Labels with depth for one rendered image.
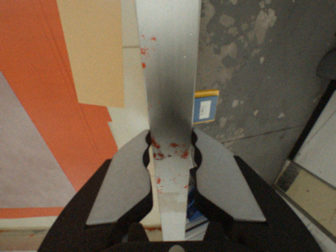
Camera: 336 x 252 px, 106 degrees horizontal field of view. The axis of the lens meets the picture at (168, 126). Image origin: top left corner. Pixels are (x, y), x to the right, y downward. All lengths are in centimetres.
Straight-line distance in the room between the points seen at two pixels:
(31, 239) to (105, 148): 30
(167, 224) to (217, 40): 160
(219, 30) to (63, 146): 161
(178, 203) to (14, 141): 22
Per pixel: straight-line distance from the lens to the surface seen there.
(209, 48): 160
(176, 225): 25
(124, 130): 16
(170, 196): 18
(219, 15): 167
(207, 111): 51
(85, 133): 18
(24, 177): 30
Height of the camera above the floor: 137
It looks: 58 degrees down
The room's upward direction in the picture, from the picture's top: 149 degrees clockwise
